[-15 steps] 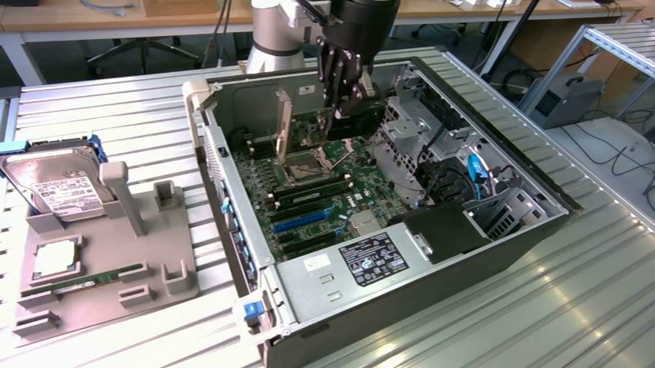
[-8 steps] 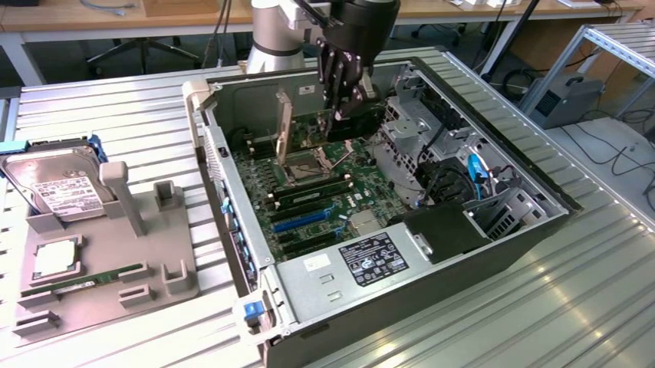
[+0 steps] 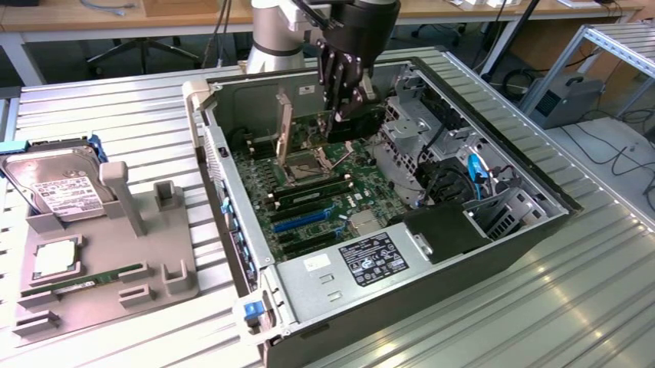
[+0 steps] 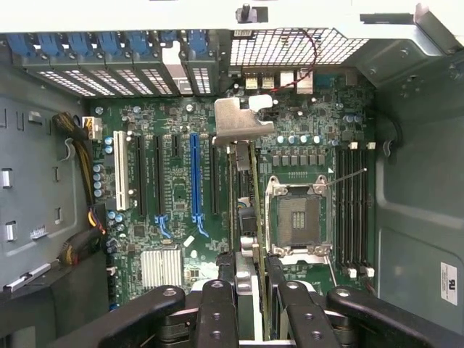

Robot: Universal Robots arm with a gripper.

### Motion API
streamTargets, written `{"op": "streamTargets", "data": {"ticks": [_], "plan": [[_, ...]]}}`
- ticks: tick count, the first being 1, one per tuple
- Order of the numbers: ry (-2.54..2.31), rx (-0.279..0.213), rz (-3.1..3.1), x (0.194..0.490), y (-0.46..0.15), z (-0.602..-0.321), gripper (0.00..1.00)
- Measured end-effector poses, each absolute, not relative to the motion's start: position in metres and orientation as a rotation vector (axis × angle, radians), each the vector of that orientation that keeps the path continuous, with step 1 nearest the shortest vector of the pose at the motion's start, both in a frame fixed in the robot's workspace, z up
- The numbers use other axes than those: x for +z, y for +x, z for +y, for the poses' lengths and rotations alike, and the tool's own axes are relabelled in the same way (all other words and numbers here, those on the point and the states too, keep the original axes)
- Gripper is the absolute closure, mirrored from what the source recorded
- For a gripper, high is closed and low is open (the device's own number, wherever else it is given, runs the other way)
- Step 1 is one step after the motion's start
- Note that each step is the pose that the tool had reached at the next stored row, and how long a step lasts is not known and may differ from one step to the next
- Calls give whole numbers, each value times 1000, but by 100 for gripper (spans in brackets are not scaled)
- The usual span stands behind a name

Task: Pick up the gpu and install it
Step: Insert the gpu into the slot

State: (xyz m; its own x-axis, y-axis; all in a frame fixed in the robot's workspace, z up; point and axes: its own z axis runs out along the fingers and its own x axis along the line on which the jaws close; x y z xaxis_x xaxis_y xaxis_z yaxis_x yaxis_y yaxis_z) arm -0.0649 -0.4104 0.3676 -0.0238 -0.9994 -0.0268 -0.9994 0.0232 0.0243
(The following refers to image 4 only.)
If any silver socket cover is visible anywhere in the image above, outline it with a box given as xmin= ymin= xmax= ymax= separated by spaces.
xmin=275 ymin=253 xmax=331 ymax=266

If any silver chipset heatsink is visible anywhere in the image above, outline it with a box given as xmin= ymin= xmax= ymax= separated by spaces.
xmin=140 ymin=248 xmax=182 ymax=287

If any CPU socket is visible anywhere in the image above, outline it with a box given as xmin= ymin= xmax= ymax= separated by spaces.
xmin=266 ymin=175 xmax=333 ymax=260

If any black RAM slot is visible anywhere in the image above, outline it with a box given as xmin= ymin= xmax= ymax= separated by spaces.
xmin=365 ymin=141 xmax=376 ymax=278
xmin=355 ymin=146 xmax=365 ymax=271
xmin=336 ymin=146 xmax=345 ymax=271
xmin=346 ymin=141 xmax=355 ymax=278

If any green RAM stick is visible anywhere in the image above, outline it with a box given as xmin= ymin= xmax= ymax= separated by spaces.
xmin=227 ymin=143 xmax=235 ymax=254

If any blue expansion slot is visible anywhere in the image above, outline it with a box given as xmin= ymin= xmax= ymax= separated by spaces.
xmin=189 ymin=133 xmax=204 ymax=223

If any thin locking lever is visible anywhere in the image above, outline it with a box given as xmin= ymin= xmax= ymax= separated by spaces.
xmin=324 ymin=167 xmax=368 ymax=190

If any white expansion slot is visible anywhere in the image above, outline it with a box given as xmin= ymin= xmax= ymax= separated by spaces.
xmin=113 ymin=130 xmax=131 ymax=212

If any black plastic shroud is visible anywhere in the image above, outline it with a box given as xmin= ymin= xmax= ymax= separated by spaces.
xmin=0 ymin=262 xmax=113 ymax=348

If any open dark PC case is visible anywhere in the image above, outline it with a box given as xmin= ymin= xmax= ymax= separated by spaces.
xmin=0 ymin=0 xmax=464 ymax=348

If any green motherboard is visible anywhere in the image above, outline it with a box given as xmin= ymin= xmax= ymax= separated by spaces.
xmin=85 ymin=72 xmax=378 ymax=312

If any red black thin wire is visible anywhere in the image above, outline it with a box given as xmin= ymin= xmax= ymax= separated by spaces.
xmin=270 ymin=27 xmax=318 ymax=94

